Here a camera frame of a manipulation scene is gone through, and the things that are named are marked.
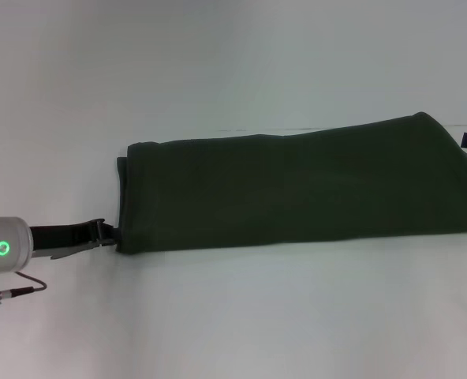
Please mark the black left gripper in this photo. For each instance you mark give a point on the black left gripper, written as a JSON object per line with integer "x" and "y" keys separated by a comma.
{"x": 60, "y": 237}

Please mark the dark green t-shirt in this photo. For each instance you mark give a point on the dark green t-shirt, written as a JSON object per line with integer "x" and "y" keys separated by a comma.
{"x": 296, "y": 185}

